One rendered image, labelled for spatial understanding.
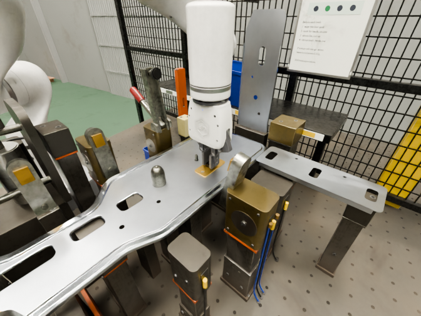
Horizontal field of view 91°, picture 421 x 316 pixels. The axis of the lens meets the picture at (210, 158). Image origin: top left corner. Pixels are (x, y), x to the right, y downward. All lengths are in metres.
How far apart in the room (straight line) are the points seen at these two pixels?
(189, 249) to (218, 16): 0.38
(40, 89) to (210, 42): 0.61
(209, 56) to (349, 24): 0.58
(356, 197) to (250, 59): 0.46
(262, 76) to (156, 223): 0.50
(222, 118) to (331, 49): 0.57
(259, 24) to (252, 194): 0.47
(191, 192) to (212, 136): 0.13
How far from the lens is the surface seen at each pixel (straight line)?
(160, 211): 0.44
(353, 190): 0.57
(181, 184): 0.49
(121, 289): 0.55
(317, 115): 0.85
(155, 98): 0.61
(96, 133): 0.56
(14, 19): 0.70
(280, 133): 0.66
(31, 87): 0.85
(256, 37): 0.68
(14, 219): 0.62
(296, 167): 0.58
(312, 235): 0.84
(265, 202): 0.39
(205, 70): 0.40
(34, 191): 0.54
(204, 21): 0.39
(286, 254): 0.76
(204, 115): 0.44
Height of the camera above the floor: 1.32
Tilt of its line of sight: 34 degrees down
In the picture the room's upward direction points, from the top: straight up
